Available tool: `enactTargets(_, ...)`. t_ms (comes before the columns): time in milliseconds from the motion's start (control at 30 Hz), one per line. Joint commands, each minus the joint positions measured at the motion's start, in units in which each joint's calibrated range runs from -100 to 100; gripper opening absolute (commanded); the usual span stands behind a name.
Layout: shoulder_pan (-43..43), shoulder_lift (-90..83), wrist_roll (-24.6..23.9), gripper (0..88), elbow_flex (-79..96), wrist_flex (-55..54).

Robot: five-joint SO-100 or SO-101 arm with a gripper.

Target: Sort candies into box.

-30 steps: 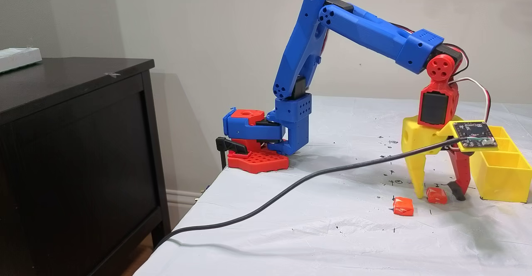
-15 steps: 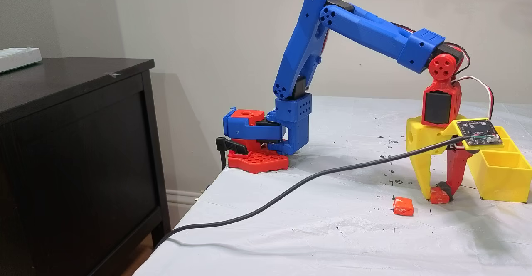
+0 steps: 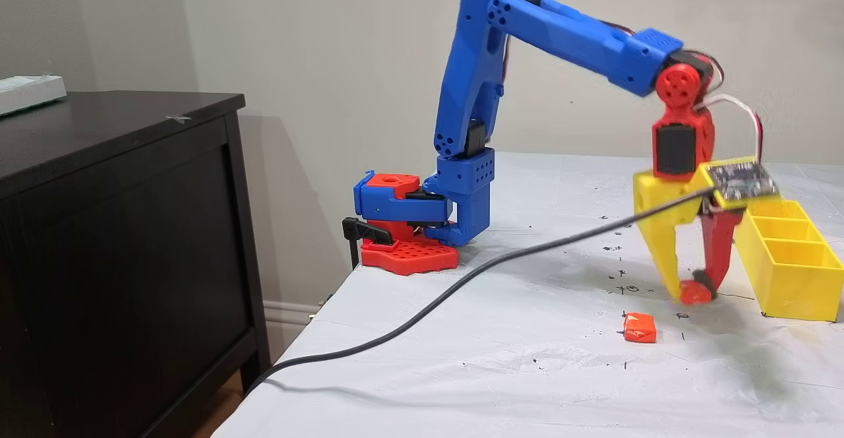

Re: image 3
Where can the black table clamp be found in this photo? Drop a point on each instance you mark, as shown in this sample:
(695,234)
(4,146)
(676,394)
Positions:
(359,229)

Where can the white plastic table cover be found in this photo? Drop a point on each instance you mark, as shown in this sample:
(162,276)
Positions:
(461,392)

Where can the orange candy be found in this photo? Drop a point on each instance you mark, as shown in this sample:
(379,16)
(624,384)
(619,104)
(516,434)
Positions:
(692,293)
(639,328)

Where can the white flat box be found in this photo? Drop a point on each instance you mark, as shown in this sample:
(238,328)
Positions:
(30,93)

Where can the white baseboard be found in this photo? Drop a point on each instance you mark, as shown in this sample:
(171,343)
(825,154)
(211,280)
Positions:
(290,312)

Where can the black wooden dresser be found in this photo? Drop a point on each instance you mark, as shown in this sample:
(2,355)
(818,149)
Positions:
(119,260)

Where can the yellow three-compartment box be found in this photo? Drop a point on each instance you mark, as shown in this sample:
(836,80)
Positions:
(791,286)

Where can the yellow mounted camera circuit board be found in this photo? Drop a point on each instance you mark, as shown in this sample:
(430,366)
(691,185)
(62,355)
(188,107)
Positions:
(738,181)

